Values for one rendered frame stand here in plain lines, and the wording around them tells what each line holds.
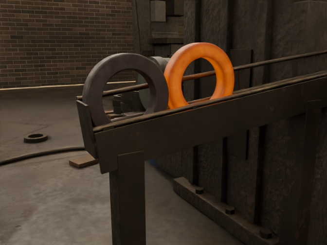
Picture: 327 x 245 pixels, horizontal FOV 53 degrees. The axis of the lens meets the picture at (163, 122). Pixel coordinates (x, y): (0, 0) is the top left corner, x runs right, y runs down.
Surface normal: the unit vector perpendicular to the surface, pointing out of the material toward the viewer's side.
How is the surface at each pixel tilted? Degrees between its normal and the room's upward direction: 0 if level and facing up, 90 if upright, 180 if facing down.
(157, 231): 0
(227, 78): 90
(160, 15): 90
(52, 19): 90
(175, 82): 90
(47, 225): 0
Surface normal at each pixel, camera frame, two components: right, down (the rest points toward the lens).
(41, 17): 0.47, 0.19
